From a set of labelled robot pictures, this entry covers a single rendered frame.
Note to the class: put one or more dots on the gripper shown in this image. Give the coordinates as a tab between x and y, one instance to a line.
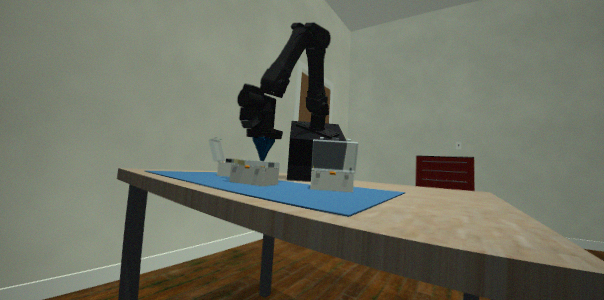
263	136

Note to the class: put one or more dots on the blue bench mat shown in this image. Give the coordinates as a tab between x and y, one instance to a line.
294	194

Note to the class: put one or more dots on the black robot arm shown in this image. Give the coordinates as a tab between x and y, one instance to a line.
256	108

